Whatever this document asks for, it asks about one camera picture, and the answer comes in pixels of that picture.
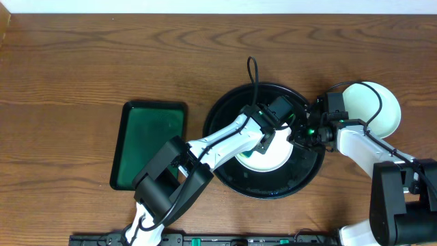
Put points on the green yellow sponge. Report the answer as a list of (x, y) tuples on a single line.
[(246, 154)]

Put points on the white plate with green stain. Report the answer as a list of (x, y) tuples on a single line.
[(277, 154)]

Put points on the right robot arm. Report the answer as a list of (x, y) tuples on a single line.
[(402, 207)]

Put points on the green rectangular tray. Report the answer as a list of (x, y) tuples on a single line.
[(145, 126)]

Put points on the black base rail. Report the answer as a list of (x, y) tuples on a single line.
[(116, 239)]

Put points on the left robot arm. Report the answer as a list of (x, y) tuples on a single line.
[(176, 175)]

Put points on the mint plate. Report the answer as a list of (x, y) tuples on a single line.
[(362, 103)]

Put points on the round black serving tray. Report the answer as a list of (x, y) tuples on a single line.
[(297, 172)]

